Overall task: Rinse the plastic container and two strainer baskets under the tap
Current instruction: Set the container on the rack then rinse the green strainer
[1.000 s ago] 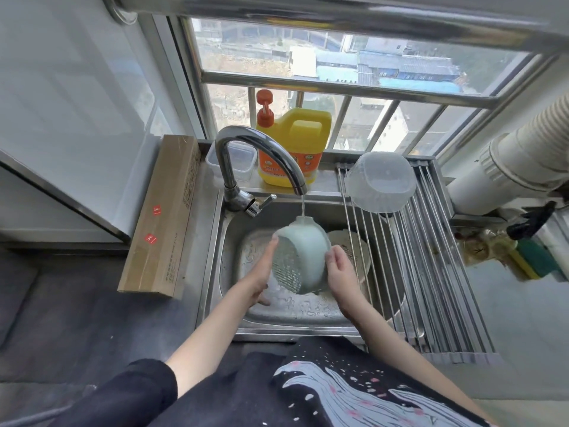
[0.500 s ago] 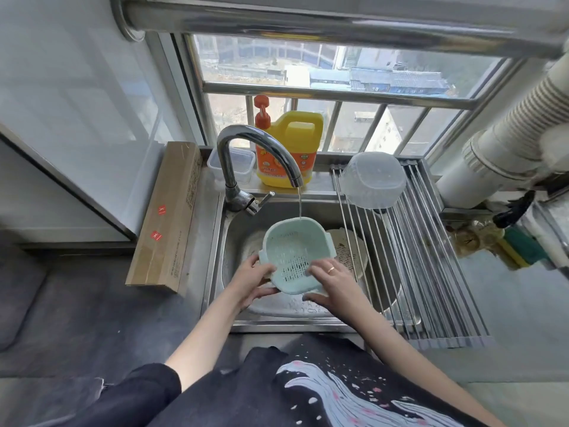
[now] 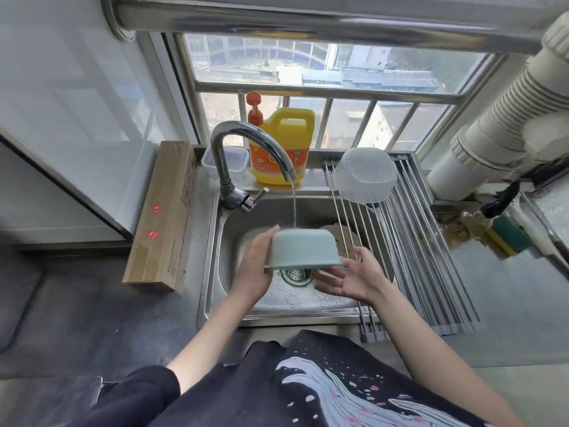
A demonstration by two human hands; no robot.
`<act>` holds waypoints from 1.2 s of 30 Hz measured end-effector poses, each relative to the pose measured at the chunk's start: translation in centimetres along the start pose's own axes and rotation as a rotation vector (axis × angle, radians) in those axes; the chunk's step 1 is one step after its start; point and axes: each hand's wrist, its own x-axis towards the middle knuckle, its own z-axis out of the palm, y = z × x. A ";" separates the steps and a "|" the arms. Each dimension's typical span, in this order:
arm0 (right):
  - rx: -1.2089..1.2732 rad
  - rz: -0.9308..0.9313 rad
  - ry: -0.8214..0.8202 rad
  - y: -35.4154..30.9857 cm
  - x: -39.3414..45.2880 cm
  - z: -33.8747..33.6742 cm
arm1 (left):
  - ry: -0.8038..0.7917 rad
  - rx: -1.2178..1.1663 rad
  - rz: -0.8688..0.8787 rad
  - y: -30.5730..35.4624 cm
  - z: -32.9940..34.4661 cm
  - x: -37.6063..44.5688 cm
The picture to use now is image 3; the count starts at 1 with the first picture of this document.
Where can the person's right hand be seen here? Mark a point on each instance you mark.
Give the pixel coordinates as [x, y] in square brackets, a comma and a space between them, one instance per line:
[360, 280]

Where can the person's left hand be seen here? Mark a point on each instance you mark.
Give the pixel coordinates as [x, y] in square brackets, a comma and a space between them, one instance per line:
[251, 271]

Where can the person's right middle finger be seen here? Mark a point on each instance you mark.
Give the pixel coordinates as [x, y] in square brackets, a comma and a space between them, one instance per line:
[329, 285]

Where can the person's left thumb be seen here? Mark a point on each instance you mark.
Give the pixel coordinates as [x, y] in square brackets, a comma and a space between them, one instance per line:
[271, 234]

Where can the person's right thumb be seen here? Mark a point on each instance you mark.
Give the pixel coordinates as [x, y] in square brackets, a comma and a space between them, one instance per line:
[362, 255]

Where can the light blue plastic bowl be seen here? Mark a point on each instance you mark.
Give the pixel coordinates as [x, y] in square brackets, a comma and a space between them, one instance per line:
[302, 248]

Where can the person's right forearm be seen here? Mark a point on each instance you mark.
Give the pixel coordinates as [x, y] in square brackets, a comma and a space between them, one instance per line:
[435, 351]

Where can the person's left forearm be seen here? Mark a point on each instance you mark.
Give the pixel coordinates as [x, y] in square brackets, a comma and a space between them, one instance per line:
[213, 342]

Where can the stainless steel sink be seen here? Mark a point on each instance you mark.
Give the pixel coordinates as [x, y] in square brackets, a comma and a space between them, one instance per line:
[242, 229]

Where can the metal sink drain strainer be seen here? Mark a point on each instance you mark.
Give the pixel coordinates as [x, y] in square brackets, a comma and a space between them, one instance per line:
[297, 275]

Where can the round brown wooden board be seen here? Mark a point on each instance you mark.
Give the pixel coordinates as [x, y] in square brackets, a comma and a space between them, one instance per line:
[332, 235]

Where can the stream of tap water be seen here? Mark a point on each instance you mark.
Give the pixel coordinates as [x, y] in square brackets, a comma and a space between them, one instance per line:
[294, 204]

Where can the roll-up metal drying rack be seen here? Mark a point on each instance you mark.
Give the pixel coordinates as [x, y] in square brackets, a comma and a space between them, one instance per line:
[422, 271]

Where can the chrome kitchen faucet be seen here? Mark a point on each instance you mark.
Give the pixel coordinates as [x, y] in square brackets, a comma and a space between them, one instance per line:
[222, 173]

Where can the translucent white plastic bowl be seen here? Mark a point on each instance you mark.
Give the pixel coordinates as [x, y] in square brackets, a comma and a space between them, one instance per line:
[364, 175]

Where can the clear plastic food container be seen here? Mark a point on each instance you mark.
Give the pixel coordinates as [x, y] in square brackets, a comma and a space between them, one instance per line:
[240, 160]

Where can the yellow detergent bottle orange pump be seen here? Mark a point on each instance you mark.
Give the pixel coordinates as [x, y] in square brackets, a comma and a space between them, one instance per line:
[284, 146]

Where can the long brown cardboard box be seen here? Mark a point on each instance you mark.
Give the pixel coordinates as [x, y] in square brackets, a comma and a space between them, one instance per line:
[164, 217]

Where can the black shirt with wave print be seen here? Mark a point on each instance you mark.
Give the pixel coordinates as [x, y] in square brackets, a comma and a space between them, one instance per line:
[249, 386]

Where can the black brush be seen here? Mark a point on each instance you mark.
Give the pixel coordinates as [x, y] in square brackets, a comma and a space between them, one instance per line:
[502, 202]

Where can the yellow green sponge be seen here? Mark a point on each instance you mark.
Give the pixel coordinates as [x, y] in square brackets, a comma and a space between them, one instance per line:
[511, 235]

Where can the metal window guard bars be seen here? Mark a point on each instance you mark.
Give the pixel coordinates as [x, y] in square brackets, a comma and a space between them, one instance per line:
[329, 93]

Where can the white plastic drain pipe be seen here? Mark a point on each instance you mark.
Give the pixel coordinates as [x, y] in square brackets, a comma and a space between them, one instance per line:
[480, 151]

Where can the glass cooktop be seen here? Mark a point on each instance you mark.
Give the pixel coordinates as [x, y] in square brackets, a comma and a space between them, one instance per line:
[551, 204]

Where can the white cabinet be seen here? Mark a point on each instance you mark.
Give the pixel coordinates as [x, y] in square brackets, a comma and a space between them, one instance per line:
[66, 191]

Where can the shiny metal pipe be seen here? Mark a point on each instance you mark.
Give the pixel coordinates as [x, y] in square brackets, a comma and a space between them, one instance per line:
[266, 19]

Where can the aluminium window frame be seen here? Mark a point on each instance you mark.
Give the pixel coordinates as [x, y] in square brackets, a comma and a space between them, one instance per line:
[178, 84]

